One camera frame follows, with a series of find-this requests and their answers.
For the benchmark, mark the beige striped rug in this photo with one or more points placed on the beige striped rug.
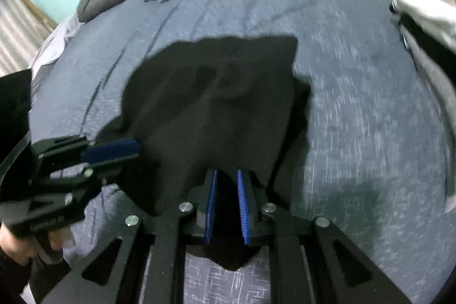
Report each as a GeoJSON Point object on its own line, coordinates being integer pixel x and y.
{"type": "Point", "coordinates": [14, 40]}

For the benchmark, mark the blue patterned bed blanket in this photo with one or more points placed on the blue patterned bed blanket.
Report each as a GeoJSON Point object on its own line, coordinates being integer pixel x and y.
{"type": "Point", "coordinates": [356, 111]}

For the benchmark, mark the grey folded cloth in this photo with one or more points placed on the grey folded cloth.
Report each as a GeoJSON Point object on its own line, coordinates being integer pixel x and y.
{"type": "Point", "coordinates": [438, 86]}

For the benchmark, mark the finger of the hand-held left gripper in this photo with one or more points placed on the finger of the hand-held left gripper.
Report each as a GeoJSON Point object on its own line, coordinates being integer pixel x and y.
{"type": "Point", "coordinates": [110, 151]}
{"type": "Point", "coordinates": [71, 183]}

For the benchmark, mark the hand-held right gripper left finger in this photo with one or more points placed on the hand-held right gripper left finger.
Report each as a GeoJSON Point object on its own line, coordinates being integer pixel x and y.
{"type": "Point", "coordinates": [212, 208]}

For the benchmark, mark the black garment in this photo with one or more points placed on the black garment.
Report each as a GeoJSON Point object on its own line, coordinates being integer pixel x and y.
{"type": "Point", "coordinates": [213, 104]}

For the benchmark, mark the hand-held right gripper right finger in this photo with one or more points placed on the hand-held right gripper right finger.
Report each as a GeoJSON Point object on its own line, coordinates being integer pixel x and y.
{"type": "Point", "coordinates": [244, 208]}

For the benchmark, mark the wooden skirting board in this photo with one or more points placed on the wooden skirting board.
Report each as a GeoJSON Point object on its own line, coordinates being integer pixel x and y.
{"type": "Point", "coordinates": [35, 8]}

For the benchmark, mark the person's left hand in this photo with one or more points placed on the person's left hand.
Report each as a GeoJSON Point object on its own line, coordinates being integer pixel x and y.
{"type": "Point", "coordinates": [14, 247]}

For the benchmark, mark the white bed sheet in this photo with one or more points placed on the white bed sheet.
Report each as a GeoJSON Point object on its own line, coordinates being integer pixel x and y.
{"type": "Point", "coordinates": [53, 44]}

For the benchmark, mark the person's left forearm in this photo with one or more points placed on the person's left forearm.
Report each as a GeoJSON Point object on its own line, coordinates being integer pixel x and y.
{"type": "Point", "coordinates": [14, 282]}

